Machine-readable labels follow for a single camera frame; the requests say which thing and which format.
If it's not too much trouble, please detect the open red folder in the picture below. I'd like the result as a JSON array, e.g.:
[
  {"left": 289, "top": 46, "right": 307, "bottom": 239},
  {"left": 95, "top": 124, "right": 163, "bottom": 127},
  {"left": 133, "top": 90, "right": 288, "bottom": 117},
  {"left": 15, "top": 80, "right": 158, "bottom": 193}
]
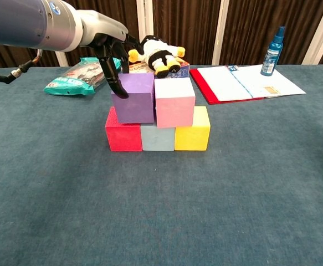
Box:
[{"left": 189, "top": 64, "right": 307, "bottom": 106}]

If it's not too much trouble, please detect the blue spray bottle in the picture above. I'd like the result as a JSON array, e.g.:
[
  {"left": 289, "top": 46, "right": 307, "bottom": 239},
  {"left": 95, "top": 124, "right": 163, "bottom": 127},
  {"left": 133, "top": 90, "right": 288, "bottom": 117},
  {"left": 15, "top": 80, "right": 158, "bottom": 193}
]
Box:
[{"left": 260, "top": 25, "right": 286, "bottom": 76}]

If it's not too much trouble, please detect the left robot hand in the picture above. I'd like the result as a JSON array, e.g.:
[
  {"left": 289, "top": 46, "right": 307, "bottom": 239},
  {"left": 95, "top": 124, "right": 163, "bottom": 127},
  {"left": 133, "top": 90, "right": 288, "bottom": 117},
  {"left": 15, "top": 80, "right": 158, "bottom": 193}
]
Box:
[{"left": 76, "top": 9, "right": 146, "bottom": 100}]

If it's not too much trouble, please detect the blue cardboard box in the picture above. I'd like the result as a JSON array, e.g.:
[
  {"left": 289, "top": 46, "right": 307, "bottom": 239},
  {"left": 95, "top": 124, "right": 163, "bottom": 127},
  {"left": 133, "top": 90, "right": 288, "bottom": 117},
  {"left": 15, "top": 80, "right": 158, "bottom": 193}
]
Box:
[{"left": 121, "top": 60, "right": 191, "bottom": 80}]

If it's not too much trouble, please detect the pink foam cube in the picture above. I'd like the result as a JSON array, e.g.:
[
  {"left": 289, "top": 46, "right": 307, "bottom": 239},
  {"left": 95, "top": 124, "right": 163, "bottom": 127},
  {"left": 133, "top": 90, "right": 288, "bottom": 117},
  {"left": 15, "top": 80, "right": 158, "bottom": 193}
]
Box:
[{"left": 153, "top": 77, "right": 197, "bottom": 129}]

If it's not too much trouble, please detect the teal felt table mat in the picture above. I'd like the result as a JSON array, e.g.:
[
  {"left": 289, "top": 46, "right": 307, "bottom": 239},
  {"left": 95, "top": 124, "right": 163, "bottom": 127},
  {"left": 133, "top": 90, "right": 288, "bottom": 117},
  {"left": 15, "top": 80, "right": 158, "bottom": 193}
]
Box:
[{"left": 0, "top": 64, "right": 323, "bottom": 266}]

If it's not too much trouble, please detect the red foam cube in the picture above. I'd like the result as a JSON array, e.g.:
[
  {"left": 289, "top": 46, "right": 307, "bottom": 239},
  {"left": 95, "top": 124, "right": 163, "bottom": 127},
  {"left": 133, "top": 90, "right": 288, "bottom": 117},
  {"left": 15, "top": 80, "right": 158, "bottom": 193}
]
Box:
[{"left": 105, "top": 106, "right": 143, "bottom": 152}]

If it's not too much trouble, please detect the teal snack bag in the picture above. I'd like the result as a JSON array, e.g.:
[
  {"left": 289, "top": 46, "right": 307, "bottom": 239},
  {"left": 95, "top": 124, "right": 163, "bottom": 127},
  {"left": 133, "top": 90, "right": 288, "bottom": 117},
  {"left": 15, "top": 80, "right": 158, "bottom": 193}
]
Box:
[{"left": 43, "top": 57, "right": 125, "bottom": 97}]

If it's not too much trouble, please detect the yellow foam cube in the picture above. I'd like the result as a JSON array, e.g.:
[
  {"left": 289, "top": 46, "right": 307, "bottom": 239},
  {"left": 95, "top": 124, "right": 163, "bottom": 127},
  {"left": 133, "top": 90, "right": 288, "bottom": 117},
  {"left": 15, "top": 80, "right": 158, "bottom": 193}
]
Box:
[{"left": 173, "top": 105, "right": 211, "bottom": 151}]

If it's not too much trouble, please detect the white frame post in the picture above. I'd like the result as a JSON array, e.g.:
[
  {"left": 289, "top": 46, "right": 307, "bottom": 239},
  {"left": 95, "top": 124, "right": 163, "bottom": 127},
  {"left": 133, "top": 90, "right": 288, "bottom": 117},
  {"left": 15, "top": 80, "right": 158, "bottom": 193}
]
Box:
[
  {"left": 54, "top": 51, "right": 69, "bottom": 67},
  {"left": 212, "top": 0, "right": 230, "bottom": 66},
  {"left": 302, "top": 0, "right": 323, "bottom": 66},
  {"left": 136, "top": 0, "right": 154, "bottom": 42}
]

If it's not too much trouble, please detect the purple foam cube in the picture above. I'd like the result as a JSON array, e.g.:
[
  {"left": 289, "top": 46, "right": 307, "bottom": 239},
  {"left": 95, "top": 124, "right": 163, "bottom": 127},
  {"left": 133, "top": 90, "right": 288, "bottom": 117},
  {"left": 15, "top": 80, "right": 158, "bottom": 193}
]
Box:
[{"left": 110, "top": 72, "right": 155, "bottom": 125}]

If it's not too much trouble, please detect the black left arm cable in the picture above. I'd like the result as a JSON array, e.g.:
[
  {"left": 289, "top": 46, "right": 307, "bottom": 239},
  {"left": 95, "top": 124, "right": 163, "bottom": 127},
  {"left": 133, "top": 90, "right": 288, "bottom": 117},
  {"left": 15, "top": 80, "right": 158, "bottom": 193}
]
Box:
[{"left": 0, "top": 48, "right": 44, "bottom": 85}]

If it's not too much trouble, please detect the light blue foam cube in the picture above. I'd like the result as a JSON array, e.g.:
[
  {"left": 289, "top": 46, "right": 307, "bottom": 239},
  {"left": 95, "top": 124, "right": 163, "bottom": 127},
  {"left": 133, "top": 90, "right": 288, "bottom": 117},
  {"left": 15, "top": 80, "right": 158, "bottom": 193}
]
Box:
[{"left": 140, "top": 123, "right": 176, "bottom": 152}]

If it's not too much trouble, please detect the penguin plush toy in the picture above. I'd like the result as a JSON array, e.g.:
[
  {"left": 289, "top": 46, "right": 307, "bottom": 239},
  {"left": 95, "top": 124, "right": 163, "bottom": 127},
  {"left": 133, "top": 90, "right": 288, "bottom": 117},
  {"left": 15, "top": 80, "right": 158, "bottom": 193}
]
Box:
[{"left": 127, "top": 34, "right": 186, "bottom": 79}]

